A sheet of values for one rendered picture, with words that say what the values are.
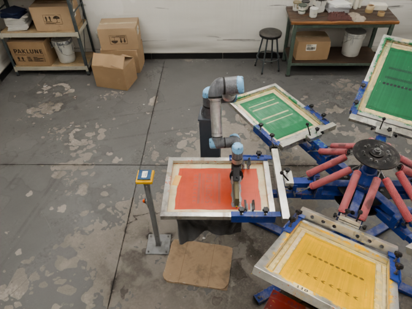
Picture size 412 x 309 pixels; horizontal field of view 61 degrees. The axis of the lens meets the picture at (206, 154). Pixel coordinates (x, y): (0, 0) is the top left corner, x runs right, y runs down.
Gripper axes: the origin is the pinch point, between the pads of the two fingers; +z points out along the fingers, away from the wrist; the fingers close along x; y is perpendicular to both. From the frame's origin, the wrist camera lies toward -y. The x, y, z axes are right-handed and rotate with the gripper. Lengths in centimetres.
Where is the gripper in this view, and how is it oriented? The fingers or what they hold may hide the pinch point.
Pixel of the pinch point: (235, 183)
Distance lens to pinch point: 260.7
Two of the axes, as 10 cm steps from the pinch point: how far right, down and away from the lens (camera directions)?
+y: 0.3, -6.9, 7.3
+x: -10.0, 0.0, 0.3
